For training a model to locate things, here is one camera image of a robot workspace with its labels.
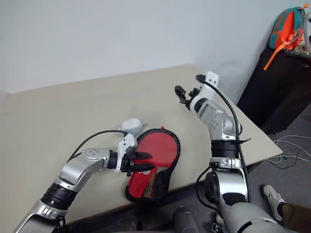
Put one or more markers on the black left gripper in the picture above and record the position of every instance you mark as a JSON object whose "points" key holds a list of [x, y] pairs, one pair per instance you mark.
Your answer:
{"points": [[127, 163]]}

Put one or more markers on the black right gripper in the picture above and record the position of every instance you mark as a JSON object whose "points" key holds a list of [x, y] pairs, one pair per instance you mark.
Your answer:
{"points": [[192, 95]]}

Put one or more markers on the red paddle case black mesh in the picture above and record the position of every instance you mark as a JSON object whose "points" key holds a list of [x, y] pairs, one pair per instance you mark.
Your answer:
{"points": [[158, 150]]}

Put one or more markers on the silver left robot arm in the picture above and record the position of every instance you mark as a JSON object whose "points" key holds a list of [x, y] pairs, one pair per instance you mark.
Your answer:
{"points": [[77, 170]]}

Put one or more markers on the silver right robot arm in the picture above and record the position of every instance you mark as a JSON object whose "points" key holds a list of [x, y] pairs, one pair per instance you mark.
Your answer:
{"points": [[218, 121]]}

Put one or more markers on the white crumpled cloth lump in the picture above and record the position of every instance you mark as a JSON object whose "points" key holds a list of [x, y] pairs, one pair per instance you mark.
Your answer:
{"points": [[131, 125]]}

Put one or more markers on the dark grey rounded cylinder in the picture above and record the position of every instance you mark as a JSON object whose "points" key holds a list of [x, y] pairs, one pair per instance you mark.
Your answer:
{"points": [[132, 224], [183, 221]]}

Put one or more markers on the black cabinet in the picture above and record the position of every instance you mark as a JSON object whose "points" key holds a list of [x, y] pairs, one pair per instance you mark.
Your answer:
{"points": [[277, 92]]}

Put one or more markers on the teal and orange backpack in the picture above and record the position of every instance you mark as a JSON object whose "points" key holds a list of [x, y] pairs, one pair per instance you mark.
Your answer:
{"points": [[286, 29]]}

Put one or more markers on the white stand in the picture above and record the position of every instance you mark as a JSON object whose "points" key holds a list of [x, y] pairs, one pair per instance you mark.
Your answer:
{"points": [[306, 44]]}

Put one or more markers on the white sneaker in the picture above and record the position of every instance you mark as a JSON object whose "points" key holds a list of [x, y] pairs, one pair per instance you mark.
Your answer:
{"points": [[273, 199]]}

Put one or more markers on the brown trouser leg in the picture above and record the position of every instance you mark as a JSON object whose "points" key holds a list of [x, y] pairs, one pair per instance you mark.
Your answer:
{"points": [[297, 217]]}

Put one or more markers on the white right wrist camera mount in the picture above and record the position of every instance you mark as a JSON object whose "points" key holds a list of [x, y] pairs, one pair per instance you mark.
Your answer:
{"points": [[206, 93]]}

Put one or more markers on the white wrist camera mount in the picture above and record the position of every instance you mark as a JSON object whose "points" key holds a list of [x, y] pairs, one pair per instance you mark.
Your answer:
{"points": [[126, 143], [206, 93]]}

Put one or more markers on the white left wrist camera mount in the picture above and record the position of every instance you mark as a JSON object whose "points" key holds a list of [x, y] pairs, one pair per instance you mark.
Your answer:
{"points": [[126, 143]]}

